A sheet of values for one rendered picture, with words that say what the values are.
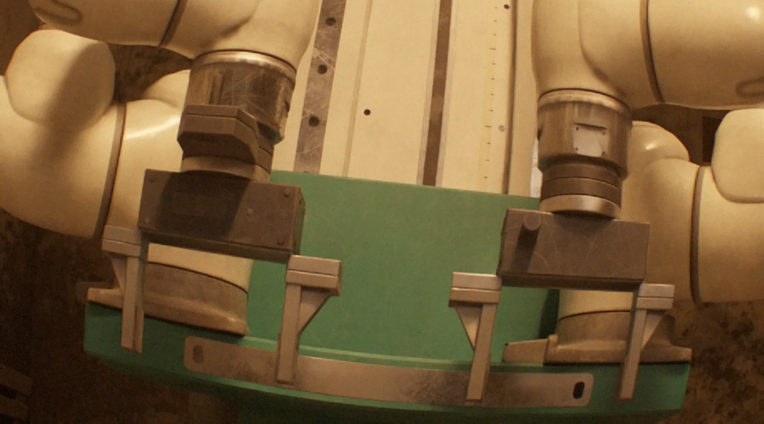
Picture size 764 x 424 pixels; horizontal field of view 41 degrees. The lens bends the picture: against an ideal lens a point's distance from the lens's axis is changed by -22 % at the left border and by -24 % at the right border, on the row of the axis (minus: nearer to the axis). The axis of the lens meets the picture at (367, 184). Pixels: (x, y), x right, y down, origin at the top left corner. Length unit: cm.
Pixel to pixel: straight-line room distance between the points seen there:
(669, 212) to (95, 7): 61
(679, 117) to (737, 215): 481
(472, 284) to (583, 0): 25
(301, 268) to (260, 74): 15
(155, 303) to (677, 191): 54
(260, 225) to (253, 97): 10
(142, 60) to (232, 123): 540
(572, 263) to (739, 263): 31
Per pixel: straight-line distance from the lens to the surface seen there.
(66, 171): 121
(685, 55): 95
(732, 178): 119
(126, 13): 98
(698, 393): 569
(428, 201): 136
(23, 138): 120
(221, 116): 91
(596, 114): 96
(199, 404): 155
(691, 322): 572
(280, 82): 99
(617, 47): 97
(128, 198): 122
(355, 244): 136
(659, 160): 124
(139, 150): 122
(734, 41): 94
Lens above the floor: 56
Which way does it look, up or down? 16 degrees up
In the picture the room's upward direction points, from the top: 7 degrees clockwise
